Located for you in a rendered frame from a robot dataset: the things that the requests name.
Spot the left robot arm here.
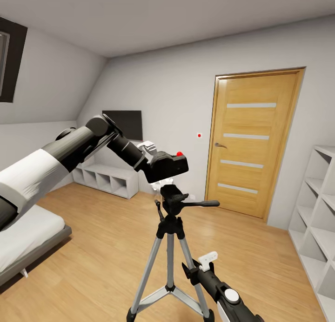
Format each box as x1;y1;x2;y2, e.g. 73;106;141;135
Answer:
0;114;158;232

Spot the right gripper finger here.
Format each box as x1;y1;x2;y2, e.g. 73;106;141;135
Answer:
193;259;201;268
182;263;190;279

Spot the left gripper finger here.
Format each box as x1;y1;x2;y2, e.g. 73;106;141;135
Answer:
141;164;158;178

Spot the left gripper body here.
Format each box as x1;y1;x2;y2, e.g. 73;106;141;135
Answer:
117;141;148;172

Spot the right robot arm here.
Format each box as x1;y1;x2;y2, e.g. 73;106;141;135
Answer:
182;251;265;322

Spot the camera tripod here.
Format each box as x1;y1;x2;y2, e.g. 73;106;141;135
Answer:
126;184;220;322

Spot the digital camera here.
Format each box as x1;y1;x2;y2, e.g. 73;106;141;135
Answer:
144;151;189;184

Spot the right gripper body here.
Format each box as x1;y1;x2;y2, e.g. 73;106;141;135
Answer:
190;262;217;293

